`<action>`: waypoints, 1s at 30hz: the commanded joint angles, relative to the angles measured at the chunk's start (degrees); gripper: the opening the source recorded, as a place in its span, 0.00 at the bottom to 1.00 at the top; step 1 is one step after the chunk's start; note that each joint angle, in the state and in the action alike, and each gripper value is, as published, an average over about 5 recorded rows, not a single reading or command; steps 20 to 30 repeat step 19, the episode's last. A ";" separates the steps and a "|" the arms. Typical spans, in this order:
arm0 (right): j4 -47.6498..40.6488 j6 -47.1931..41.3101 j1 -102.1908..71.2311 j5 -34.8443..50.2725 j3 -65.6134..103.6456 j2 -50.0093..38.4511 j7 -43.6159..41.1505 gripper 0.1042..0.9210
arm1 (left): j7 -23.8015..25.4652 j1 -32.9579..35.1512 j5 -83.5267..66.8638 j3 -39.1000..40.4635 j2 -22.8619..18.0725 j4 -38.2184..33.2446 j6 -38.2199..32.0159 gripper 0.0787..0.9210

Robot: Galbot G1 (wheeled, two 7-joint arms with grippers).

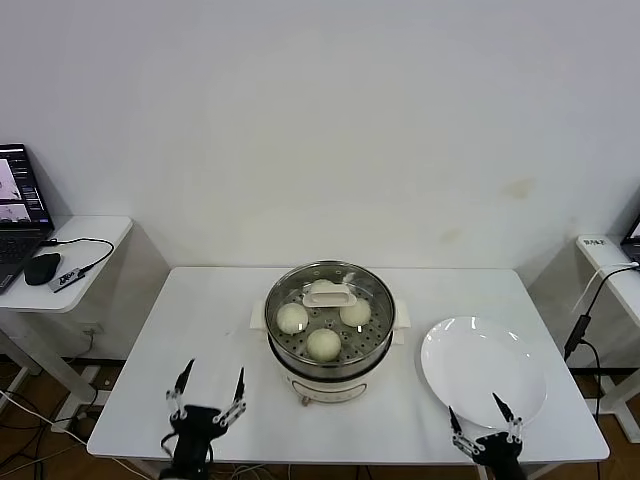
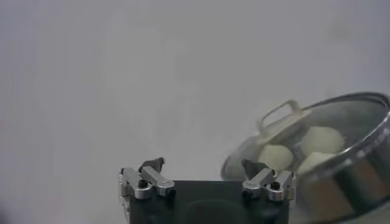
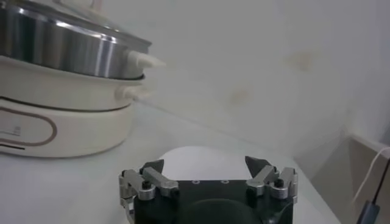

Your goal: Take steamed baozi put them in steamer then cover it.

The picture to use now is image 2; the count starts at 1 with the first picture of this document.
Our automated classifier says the white steamed baozi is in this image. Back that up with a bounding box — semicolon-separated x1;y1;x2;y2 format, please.
297;151;336;176
258;144;294;173
300;126;345;156

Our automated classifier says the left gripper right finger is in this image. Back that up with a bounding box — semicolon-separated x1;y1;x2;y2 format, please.
241;158;296;202

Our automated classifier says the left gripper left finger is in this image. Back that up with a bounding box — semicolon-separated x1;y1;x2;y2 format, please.
118;156;177;214

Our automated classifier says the glass lid with cream handle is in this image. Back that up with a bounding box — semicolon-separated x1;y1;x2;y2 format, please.
221;92;390;183

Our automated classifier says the stainless steel steamer basket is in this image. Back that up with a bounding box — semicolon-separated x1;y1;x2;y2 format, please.
289;127;390;224

